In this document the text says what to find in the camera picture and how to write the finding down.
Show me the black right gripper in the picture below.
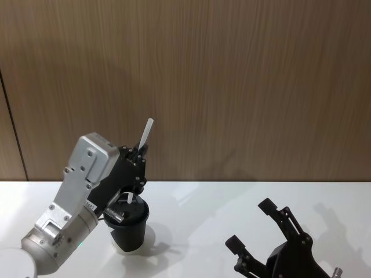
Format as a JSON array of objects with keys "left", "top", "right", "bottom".
[{"left": 225, "top": 198, "right": 329, "bottom": 278}]

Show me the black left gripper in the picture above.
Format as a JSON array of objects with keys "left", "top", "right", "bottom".
[{"left": 86, "top": 141, "right": 150, "bottom": 217}]

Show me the white drinking straw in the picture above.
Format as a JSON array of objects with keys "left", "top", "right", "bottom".
[{"left": 126, "top": 118, "right": 154, "bottom": 205}]

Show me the black plastic cup lid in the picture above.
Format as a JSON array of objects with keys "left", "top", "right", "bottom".
[{"left": 103, "top": 192, "right": 150, "bottom": 230}]

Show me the black paper cup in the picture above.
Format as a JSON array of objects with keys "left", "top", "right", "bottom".
[{"left": 108, "top": 213, "right": 150, "bottom": 255}]

